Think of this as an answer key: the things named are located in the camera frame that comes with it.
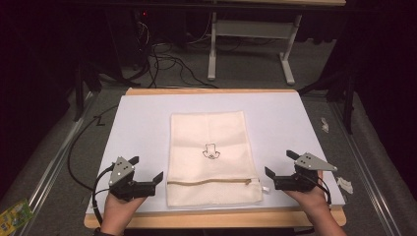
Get cream mesh laundry bag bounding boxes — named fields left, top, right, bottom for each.
left=165, top=110, right=270, bottom=208

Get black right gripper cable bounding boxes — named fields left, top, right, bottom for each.
left=304, top=172, right=332, bottom=207

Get black floor cables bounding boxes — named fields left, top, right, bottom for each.
left=131, top=19, right=219, bottom=90

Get green printed packet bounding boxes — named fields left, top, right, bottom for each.
left=0, top=198, right=35, bottom=236

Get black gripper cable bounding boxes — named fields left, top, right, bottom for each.
left=304, top=172, right=332, bottom=207
left=67, top=104, right=120, bottom=228

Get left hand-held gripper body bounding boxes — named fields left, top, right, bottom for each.
left=107, top=156, right=156, bottom=202

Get person's left hand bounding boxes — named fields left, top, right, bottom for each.
left=99, top=192, right=148, bottom=232

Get white desk frame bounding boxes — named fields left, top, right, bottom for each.
left=207, top=0, right=347, bottom=87

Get white table mat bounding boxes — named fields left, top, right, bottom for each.
left=86, top=91, right=346, bottom=215

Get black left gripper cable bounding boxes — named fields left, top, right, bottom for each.
left=67, top=104, right=120, bottom=228

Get metal floor rail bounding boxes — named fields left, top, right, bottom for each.
left=328, top=100, right=403, bottom=236
left=18, top=91, right=95, bottom=236

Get person's right hand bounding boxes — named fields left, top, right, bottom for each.
left=284, top=170, right=332, bottom=224

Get black metal stand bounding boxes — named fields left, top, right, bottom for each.
left=296, top=70, right=358, bottom=136
left=72, top=61, right=103, bottom=123

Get large white paper scrap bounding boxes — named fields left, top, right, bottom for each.
left=336, top=176, right=355, bottom=195

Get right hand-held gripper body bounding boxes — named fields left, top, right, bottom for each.
left=273, top=151, right=338, bottom=193

